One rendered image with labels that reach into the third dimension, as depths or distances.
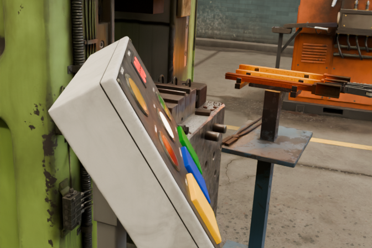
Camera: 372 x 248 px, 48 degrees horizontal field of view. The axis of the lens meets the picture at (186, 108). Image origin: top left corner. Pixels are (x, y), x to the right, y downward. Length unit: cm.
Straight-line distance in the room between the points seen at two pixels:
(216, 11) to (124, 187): 851
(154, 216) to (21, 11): 53
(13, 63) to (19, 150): 19
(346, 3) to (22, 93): 404
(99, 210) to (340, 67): 418
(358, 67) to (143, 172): 432
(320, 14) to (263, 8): 418
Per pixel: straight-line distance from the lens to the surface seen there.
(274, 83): 159
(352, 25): 452
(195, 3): 166
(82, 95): 45
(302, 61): 470
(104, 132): 46
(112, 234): 70
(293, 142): 178
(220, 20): 894
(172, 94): 120
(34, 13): 87
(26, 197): 102
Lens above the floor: 130
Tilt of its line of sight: 17 degrees down
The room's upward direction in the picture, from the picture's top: 3 degrees clockwise
